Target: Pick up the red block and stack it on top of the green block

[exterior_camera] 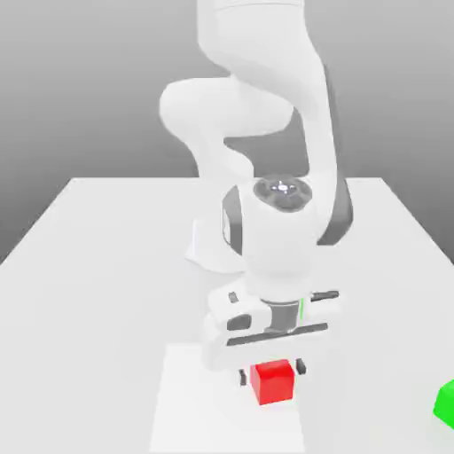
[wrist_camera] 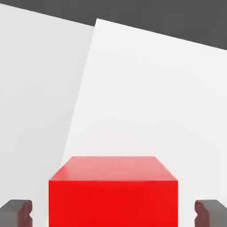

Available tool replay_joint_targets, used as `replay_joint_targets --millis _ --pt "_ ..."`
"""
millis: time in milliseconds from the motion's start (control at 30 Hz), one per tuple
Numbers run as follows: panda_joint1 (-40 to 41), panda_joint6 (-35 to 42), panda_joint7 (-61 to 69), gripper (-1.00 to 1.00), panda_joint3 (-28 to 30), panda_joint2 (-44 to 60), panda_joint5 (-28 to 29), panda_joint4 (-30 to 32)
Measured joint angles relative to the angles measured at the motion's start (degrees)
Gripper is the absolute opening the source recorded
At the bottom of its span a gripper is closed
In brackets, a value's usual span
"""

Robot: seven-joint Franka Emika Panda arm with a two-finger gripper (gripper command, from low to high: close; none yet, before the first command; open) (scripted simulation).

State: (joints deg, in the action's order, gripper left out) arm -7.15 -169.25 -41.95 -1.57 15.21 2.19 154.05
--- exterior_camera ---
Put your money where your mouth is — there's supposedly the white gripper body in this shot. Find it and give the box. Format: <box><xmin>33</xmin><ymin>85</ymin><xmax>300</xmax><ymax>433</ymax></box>
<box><xmin>200</xmin><ymin>311</ymin><xmax>333</xmax><ymax>372</ymax></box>

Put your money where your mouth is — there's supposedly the small red cube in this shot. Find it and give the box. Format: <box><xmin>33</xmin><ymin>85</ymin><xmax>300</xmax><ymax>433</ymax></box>
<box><xmin>249</xmin><ymin>358</ymin><xmax>296</xmax><ymax>407</ymax></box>

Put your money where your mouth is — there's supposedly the small green cube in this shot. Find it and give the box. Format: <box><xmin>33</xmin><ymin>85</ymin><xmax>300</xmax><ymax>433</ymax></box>
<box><xmin>432</xmin><ymin>378</ymin><xmax>454</xmax><ymax>431</ymax></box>

